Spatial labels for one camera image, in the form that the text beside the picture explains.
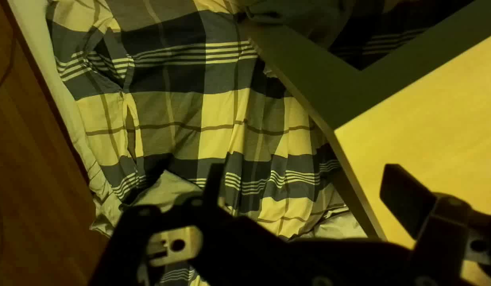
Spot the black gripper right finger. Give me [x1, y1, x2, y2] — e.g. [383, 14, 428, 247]
[380, 163, 437, 238]

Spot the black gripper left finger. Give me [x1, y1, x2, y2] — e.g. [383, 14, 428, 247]
[88, 161, 226, 286]

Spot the light wooden side table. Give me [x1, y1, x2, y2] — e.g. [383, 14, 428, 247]
[240, 0, 491, 244]

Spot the plaid yellow grey bedsheet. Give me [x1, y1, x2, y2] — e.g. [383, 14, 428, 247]
[46, 0, 469, 238]

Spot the wooden bed frame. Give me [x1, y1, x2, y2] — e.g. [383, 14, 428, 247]
[0, 0, 105, 286]

